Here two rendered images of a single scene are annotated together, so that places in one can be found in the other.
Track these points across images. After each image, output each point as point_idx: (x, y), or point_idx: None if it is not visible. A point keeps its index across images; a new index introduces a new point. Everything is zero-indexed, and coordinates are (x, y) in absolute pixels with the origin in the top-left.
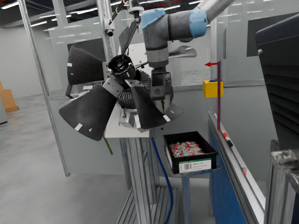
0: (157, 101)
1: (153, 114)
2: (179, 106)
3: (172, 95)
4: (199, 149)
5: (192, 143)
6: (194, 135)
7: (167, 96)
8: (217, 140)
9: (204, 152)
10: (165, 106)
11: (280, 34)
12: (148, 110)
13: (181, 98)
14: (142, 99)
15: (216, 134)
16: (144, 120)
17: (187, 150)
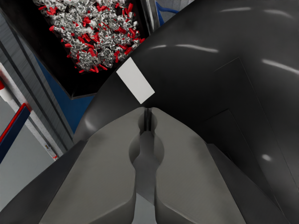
0: (188, 165)
1: (210, 91)
2: (142, 196)
3: (8, 212)
4: (55, 24)
5: (82, 58)
6: (80, 88)
7: (73, 212)
8: (38, 86)
9: (48, 25)
10: (130, 126)
11: None
12: (244, 118)
13: (135, 213)
14: (289, 207)
15: (39, 102)
16: (280, 23)
17: (86, 19)
